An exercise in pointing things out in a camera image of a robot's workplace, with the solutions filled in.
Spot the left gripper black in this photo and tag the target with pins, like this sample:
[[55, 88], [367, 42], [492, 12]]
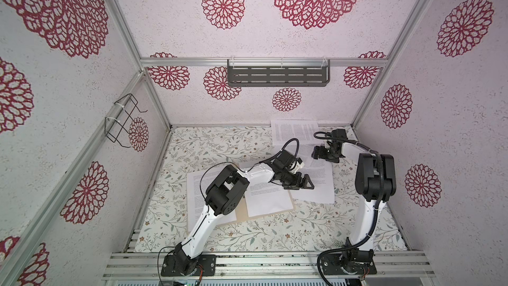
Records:
[[295, 184]]

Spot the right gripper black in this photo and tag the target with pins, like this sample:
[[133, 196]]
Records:
[[315, 153]]

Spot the beige file folder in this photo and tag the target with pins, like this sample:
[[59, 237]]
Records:
[[239, 215]]

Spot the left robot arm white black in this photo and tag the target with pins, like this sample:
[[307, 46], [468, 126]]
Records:
[[222, 197]]

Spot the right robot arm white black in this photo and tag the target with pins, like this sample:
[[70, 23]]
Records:
[[375, 183]]

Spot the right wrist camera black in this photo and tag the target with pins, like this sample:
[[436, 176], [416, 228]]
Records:
[[339, 134]]

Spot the printed paper sheet back wall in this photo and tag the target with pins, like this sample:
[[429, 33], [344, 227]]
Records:
[[303, 130]]

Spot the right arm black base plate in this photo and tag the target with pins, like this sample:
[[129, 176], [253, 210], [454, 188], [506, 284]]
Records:
[[350, 262]]

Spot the grey metal wall shelf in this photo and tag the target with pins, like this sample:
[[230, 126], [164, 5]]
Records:
[[279, 73]]

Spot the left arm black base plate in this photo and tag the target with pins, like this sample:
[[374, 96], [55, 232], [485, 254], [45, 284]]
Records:
[[177, 266]]

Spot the black wire wall rack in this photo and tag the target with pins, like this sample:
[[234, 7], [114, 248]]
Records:
[[114, 125]]

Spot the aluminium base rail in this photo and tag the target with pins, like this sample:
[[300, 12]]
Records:
[[267, 265]]

